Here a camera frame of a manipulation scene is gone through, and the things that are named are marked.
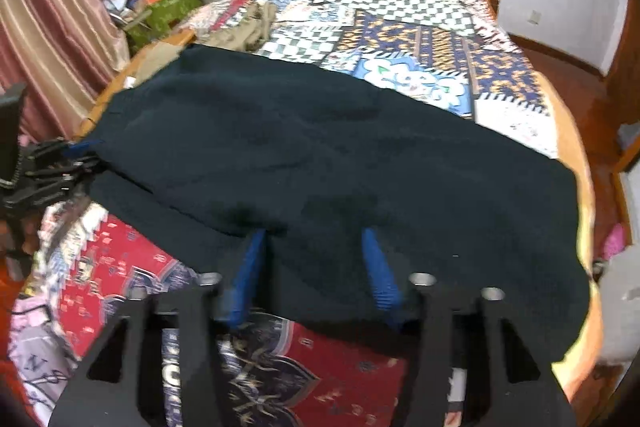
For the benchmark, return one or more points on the wooden bed post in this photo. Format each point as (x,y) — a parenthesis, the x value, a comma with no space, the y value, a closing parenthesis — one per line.
(494,8)

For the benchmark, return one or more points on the wooden lap desk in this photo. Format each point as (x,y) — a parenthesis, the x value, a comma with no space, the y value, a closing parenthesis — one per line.
(143,66)

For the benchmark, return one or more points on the patchwork patterned bedspread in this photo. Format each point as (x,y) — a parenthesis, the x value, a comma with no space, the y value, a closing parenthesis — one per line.
(448,53)

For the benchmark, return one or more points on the khaki folded pants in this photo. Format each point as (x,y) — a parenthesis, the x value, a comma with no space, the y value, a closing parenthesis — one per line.
(250,34)

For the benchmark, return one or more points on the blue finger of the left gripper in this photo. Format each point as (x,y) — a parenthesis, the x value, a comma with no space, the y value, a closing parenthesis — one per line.
(82,149)

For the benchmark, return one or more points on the pink slipper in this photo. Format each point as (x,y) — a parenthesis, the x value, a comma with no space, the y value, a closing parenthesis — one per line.
(614,243)

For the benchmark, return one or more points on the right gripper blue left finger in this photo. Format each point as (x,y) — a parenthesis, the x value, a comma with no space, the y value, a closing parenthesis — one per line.
(240,286)

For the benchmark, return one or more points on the white wall socket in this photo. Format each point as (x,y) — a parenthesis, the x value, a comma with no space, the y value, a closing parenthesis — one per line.
(534,17)

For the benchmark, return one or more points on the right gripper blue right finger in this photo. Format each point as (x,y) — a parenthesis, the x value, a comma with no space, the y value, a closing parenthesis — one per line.
(390,297)

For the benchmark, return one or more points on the black pants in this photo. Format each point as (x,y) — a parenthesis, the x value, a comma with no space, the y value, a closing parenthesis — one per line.
(219,144)

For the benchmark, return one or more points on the pink gold striped curtain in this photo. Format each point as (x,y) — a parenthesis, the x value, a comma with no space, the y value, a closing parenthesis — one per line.
(66,52)

